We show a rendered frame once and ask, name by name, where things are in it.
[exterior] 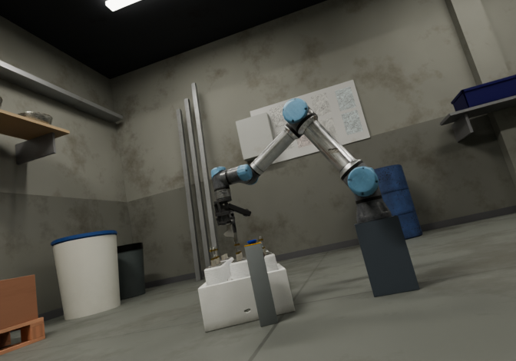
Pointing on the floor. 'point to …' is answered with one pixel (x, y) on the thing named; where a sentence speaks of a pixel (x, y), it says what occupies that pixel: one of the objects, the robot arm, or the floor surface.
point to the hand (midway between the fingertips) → (236, 240)
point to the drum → (398, 199)
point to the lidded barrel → (87, 273)
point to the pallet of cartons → (19, 312)
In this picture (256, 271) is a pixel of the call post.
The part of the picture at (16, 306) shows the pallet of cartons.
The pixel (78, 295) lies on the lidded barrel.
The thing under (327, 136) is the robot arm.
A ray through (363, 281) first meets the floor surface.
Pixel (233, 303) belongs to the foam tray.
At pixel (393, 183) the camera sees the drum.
